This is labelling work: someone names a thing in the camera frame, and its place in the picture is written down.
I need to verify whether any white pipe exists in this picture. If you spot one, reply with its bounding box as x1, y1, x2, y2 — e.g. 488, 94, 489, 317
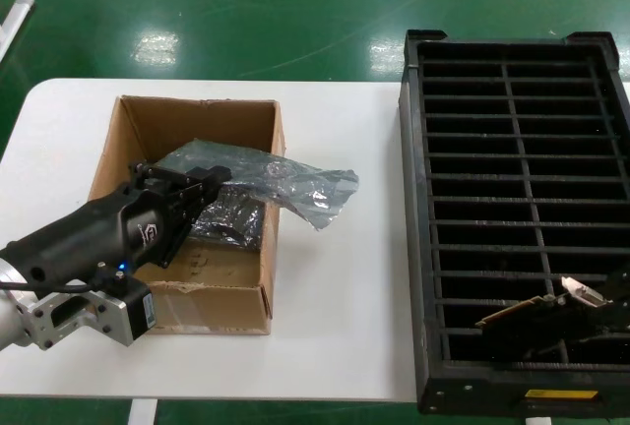
0, 0, 36, 65

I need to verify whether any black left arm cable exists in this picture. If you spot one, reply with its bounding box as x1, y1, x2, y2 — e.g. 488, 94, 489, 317
0, 274, 104, 294

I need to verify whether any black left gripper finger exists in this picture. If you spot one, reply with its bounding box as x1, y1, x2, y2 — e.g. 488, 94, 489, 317
179, 164, 233, 213
128, 161, 194, 195

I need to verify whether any silver antistatic bag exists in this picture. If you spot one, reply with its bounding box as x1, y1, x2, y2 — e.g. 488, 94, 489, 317
152, 137, 360, 233

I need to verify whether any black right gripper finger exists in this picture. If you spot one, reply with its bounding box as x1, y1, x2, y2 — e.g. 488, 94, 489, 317
585, 302, 630, 343
603, 267, 630, 304

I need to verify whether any black slotted container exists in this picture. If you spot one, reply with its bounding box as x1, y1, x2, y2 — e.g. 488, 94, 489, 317
399, 29, 630, 416

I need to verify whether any graphics card with metal bracket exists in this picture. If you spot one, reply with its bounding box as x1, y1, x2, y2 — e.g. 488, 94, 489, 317
474, 274, 616, 334

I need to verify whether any black bagged card package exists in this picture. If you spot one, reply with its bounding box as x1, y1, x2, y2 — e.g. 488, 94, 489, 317
189, 188, 270, 249

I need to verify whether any brown cardboard box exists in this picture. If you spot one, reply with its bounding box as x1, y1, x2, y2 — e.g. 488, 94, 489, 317
87, 94, 287, 336

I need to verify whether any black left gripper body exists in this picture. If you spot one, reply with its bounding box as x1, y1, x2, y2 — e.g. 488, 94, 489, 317
0, 183, 208, 293

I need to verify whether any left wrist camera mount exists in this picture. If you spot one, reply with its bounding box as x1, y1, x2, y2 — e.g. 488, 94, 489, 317
17, 272, 159, 353

